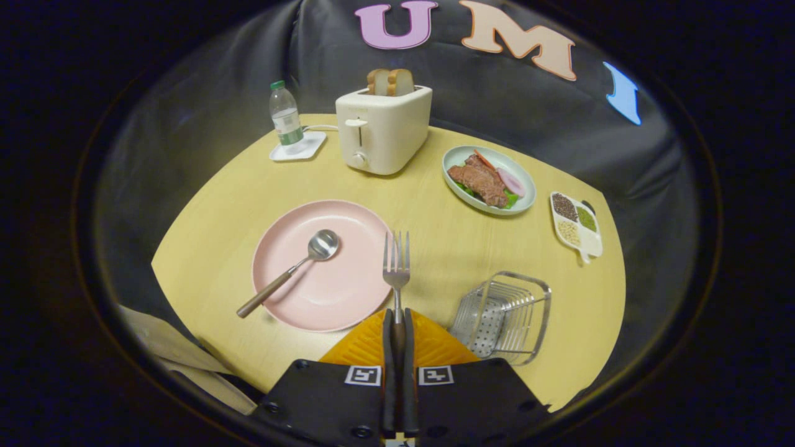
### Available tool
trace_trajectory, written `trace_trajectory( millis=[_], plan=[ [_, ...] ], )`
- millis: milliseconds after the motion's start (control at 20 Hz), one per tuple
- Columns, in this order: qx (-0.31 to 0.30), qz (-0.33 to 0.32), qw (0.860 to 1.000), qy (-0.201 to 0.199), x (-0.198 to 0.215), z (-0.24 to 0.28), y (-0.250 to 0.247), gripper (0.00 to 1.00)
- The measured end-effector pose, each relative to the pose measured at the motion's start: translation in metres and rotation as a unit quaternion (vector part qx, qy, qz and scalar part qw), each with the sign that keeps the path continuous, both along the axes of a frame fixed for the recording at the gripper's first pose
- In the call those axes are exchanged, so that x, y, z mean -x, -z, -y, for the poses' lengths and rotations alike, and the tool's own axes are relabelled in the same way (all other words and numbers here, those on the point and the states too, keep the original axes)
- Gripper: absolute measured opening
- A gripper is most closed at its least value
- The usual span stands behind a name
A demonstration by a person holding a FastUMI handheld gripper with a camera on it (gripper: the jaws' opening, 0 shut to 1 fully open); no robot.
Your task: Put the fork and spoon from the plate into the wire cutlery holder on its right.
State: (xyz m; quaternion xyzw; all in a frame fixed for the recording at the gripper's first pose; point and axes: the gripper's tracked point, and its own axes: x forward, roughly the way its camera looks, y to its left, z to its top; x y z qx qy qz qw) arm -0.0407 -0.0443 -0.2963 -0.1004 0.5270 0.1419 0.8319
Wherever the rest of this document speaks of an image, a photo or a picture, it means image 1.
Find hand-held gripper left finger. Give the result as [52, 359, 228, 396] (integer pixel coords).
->
[252, 309, 398, 447]

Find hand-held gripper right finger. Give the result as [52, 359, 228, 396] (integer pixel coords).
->
[397, 309, 552, 447]

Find metal fork with wooden handle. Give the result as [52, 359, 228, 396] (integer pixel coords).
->
[382, 231, 411, 364]

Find metal spoon with wooden handle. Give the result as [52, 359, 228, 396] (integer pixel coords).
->
[236, 229, 340, 319]

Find pink round plate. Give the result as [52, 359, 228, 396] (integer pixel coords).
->
[252, 199, 393, 333]

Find beige board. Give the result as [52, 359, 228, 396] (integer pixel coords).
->
[118, 304, 258, 415]

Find white divided dish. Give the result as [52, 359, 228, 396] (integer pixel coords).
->
[550, 191, 604, 264]

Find green lettuce leaf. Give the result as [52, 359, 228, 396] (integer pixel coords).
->
[457, 180, 520, 210]

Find pale green food plate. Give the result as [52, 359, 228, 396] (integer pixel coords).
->
[442, 145, 537, 216]

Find dark brown beans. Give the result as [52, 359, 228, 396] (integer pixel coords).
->
[552, 193, 578, 222]

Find brown meat slice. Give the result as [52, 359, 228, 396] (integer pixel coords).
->
[447, 155, 510, 208]

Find pink round ham slice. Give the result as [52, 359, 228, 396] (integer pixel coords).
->
[496, 168, 526, 199]

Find white square coaster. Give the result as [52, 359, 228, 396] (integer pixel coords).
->
[269, 131, 327, 163]

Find white toaster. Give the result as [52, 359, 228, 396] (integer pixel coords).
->
[335, 85, 433, 176]

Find clear plastic water bottle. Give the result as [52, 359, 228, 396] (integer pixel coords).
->
[269, 80, 305, 147]

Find metal wire cutlery basket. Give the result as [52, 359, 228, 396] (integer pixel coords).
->
[448, 271, 552, 366]

